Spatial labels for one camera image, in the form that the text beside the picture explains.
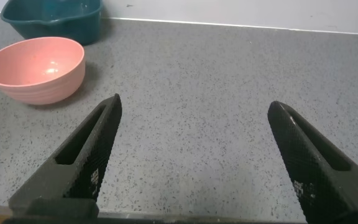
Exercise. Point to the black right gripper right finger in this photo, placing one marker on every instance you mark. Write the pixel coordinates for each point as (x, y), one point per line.
(315, 174)

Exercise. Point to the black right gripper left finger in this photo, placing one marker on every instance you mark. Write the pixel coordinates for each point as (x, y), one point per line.
(82, 168)

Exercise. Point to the pink ribbed bowl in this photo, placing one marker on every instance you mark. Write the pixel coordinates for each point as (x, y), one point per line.
(33, 68)

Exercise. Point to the teal square plastic basin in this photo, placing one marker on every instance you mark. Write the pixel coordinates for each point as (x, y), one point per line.
(61, 29)

